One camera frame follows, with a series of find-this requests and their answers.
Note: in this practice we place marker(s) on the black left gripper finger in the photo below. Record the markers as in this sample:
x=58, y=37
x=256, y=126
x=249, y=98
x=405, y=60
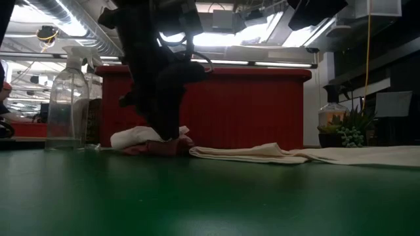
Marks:
x=152, y=114
x=173, y=114

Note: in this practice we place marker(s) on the white garment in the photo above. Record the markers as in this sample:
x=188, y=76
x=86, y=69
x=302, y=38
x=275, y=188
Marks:
x=134, y=136

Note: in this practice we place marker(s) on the maroon pink garment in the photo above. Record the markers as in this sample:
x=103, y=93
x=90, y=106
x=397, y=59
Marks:
x=164, y=148

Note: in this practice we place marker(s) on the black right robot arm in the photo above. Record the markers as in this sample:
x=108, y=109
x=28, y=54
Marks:
x=315, y=13

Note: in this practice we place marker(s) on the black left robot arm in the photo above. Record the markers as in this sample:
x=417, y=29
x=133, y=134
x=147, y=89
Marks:
x=138, y=32

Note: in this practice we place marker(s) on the red plastic laundry bin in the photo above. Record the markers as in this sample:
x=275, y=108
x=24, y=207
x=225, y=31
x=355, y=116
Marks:
x=246, y=108

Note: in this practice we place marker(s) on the ceiling light panel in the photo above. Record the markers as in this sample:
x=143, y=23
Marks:
x=229, y=37

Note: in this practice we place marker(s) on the green table mat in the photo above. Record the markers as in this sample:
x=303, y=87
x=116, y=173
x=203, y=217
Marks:
x=197, y=196

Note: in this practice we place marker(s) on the clear spray bottle white head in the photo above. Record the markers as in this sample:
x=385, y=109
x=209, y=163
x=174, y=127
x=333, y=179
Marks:
x=67, y=108

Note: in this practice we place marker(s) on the light wooden desk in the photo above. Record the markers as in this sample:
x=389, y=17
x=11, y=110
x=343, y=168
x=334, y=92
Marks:
x=262, y=54

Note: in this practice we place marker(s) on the black yellow ceiling reel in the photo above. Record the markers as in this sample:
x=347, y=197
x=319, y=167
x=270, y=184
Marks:
x=47, y=32

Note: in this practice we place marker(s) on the red object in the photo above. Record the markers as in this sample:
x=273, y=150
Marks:
x=29, y=130

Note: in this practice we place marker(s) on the person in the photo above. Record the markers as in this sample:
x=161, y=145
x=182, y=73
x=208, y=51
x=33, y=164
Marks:
x=4, y=98

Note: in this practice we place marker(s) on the cream canvas tote bag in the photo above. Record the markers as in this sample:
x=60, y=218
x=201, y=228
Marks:
x=328, y=155

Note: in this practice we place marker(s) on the small potted succulent plant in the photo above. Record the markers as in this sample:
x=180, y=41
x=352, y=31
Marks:
x=352, y=136

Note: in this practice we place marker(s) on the grey panel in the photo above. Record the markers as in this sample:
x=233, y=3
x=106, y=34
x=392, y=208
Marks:
x=393, y=104

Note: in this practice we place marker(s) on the white ceiling box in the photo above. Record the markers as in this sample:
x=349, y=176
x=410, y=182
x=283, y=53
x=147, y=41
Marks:
x=377, y=8

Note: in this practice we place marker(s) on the silver ventilation duct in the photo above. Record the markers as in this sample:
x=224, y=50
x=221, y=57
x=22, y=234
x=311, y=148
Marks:
x=98, y=39

